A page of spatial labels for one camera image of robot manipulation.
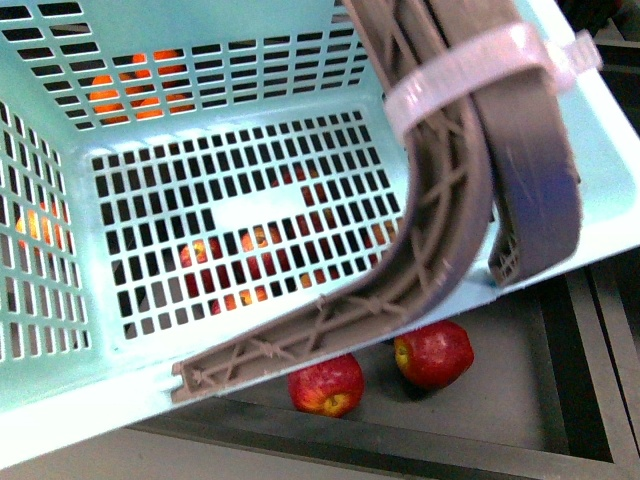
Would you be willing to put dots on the light blue plastic basket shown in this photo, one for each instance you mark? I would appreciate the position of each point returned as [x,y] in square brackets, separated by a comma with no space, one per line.
[177,173]

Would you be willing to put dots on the red apple left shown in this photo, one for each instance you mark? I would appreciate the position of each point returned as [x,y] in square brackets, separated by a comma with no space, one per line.
[331,388]

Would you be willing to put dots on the red apple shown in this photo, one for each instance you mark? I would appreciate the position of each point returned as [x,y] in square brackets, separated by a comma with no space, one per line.
[331,388]
[434,356]

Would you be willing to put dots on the red apple right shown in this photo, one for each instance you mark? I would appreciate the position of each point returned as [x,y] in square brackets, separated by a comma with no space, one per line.
[434,356]

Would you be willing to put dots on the brown basket handle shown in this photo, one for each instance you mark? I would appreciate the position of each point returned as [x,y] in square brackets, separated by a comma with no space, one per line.
[449,202]
[536,180]

